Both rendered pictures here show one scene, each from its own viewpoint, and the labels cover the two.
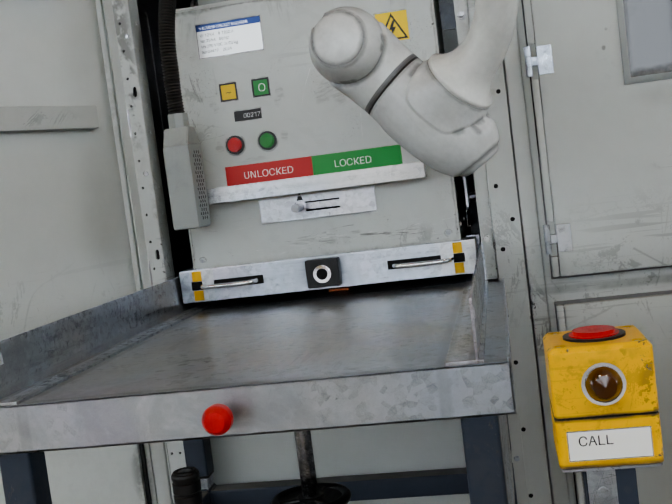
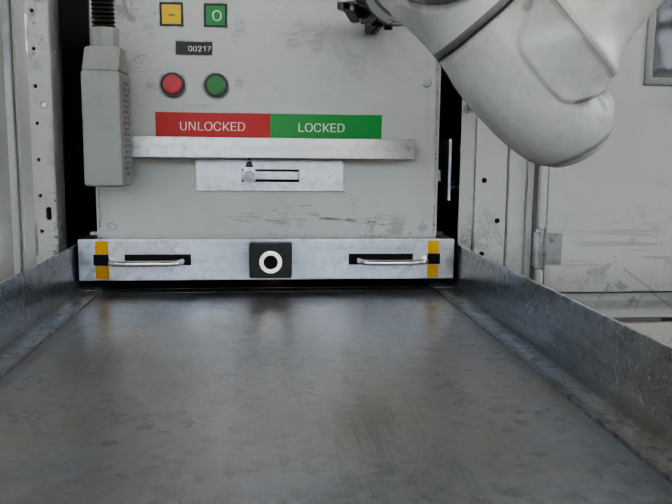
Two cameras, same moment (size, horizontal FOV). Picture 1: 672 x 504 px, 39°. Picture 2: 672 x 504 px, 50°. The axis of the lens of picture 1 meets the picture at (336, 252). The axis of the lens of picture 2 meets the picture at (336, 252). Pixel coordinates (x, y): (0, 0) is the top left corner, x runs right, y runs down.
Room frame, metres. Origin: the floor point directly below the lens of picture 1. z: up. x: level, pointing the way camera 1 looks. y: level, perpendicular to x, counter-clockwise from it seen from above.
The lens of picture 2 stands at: (0.65, 0.22, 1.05)
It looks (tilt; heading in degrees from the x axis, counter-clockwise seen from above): 8 degrees down; 344
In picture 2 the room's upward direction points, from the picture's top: 1 degrees clockwise
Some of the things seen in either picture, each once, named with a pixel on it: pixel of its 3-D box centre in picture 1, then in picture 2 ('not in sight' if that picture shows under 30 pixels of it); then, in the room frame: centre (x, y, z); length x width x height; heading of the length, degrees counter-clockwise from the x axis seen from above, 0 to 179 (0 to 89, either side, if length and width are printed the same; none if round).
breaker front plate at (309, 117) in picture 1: (307, 130); (270, 80); (1.68, 0.02, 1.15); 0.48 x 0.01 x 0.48; 80
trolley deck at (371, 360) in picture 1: (291, 349); (274, 381); (1.35, 0.08, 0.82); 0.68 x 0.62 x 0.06; 170
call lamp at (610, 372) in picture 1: (604, 385); not in sight; (0.71, -0.19, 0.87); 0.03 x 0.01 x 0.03; 80
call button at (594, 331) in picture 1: (594, 338); not in sight; (0.76, -0.20, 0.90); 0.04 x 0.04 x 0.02
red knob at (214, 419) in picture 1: (219, 417); not in sight; (0.99, 0.14, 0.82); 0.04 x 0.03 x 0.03; 170
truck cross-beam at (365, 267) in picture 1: (327, 270); (270, 257); (1.70, 0.02, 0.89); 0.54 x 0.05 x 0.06; 80
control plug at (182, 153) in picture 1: (186, 178); (108, 117); (1.65, 0.24, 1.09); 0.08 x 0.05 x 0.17; 170
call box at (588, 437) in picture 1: (600, 395); not in sight; (0.76, -0.20, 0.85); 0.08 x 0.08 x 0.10; 80
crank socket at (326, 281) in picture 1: (323, 272); (270, 260); (1.66, 0.03, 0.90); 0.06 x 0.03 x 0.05; 80
